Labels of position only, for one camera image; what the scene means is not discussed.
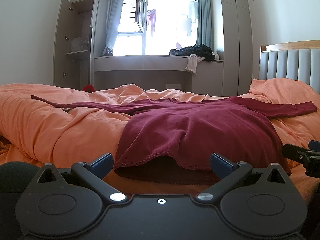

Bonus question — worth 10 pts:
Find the left grey curtain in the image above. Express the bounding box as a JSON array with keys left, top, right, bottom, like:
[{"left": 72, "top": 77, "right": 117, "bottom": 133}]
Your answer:
[{"left": 103, "top": 0, "right": 124, "bottom": 56}]

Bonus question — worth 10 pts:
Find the grey curtain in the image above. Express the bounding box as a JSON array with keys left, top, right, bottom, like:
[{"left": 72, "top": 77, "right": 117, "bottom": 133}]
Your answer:
[
  {"left": 103, "top": 0, "right": 124, "bottom": 56},
  {"left": 196, "top": 0, "right": 213, "bottom": 48}
]

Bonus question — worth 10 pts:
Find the grey window bench cabinet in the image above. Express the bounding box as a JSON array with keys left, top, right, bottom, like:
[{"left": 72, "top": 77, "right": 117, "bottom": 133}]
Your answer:
[{"left": 93, "top": 55, "right": 223, "bottom": 96}]

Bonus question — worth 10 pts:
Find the red object beside bed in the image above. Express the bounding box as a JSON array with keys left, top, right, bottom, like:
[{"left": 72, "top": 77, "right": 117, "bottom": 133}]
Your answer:
[{"left": 82, "top": 85, "right": 95, "bottom": 93}]

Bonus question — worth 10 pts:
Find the orange pillow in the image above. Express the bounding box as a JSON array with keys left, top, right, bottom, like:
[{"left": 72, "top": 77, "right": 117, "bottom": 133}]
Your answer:
[{"left": 239, "top": 78, "right": 319, "bottom": 109}]

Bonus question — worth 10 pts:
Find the dark red long-sleeve shirt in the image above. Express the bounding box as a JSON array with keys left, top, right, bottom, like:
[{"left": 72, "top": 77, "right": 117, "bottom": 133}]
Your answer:
[{"left": 30, "top": 94, "right": 318, "bottom": 184}]

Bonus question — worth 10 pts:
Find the orange duvet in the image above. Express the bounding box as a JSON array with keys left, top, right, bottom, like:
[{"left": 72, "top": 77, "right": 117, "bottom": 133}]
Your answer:
[{"left": 1, "top": 84, "right": 319, "bottom": 203}]

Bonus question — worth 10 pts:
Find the dark clothes pile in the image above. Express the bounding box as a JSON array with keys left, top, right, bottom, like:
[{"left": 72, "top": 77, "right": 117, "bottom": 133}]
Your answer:
[{"left": 169, "top": 44, "right": 216, "bottom": 62}]

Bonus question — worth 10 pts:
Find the grey padded wooden headboard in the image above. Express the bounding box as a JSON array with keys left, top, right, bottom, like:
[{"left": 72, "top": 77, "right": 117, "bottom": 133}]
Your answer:
[{"left": 258, "top": 40, "right": 320, "bottom": 93}]

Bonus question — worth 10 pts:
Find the right grey curtain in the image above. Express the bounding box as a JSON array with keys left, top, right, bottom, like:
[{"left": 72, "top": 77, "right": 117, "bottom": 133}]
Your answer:
[{"left": 196, "top": 0, "right": 213, "bottom": 48}]

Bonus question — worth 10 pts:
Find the white hanging garment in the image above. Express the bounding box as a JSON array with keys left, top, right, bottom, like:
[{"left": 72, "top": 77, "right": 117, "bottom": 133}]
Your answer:
[{"left": 185, "top": 54, "right": 206, "bottom": 75}]

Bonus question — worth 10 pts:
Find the open beige wardrobe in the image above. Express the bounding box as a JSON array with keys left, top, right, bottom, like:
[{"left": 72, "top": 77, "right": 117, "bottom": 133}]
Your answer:
[{"left": 53, "top": 0, "right": 99, "bottom": 90}]

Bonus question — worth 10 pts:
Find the pink hanging garment outside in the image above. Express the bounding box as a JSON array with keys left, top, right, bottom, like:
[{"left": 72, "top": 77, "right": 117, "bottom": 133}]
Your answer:
[{"left": 147, "top": 9, "right": 157, "bottom": 34}]

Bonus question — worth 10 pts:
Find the tall beige closet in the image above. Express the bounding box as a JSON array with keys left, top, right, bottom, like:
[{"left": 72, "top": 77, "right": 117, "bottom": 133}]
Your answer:
[{"left": 211, "top": 0, "right": 253, "bottom": 96}]

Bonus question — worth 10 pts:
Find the window with open sash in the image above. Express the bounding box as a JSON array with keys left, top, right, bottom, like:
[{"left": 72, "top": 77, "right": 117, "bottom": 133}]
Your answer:
[{"left": 113, "top": 0, "right": 199, "bottom": 56}]

